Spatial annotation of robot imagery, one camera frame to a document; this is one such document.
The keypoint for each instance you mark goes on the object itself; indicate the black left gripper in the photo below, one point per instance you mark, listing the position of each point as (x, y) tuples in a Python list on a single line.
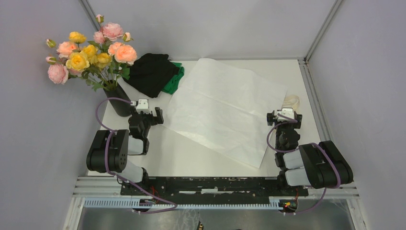
[(158, 112)]

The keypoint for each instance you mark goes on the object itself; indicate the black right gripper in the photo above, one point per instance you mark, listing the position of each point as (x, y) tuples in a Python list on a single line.
[(298, 117)]

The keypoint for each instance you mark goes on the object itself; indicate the cream printed ribbon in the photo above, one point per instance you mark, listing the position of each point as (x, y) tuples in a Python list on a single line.
[(291, 101)]

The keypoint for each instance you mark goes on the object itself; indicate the white paper bouquet wrap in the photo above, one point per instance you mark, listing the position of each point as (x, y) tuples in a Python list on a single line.
[(224, 108)]

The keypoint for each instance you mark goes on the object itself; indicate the peach rose stem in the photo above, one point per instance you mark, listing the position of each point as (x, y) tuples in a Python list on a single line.
[(63, 49), (123, 57)]

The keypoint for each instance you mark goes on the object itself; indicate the yellow rose stem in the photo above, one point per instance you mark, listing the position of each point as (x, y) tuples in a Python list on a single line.
[(89, 63)]

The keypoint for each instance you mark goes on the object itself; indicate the pink rose stem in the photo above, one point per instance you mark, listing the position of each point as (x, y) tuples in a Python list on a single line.
[(108, 32)]

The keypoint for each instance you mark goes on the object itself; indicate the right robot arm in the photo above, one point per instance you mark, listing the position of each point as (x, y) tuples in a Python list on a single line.
[(317, 165)]

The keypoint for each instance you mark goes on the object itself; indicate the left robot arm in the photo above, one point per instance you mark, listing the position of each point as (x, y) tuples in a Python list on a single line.
[(124, 142)]

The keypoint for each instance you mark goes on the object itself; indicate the pink roses in vase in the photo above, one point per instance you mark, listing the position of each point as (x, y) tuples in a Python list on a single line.
[(60, 73)]

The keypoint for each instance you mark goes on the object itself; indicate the green cloth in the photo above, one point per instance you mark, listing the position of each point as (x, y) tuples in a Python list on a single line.
[(173, 84)]

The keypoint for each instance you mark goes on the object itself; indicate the black cloth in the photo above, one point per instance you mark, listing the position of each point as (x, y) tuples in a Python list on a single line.
[(151, 73)]

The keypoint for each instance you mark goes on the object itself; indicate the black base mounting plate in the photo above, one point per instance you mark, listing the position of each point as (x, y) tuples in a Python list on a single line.
[(219, 190)]

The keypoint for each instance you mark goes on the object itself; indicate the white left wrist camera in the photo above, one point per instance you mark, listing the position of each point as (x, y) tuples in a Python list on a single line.
[(141, 106)]

